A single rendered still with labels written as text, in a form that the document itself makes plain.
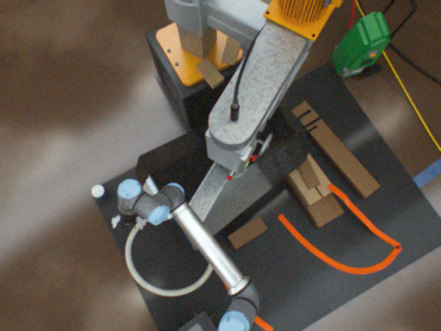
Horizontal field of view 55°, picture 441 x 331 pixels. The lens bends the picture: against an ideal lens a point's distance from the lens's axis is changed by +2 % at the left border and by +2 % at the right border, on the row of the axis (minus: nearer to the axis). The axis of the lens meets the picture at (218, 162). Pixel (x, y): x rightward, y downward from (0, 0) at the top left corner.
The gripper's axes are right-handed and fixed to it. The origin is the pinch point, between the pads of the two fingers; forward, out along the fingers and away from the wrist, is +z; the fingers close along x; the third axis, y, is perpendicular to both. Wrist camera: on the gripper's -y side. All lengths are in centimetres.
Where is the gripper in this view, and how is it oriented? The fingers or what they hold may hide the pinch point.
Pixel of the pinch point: (128, 222)
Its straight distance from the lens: 205.1
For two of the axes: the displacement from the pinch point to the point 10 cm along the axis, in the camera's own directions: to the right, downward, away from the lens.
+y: 0.2, 8.2, -5.7
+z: -1.8, 5.6, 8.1
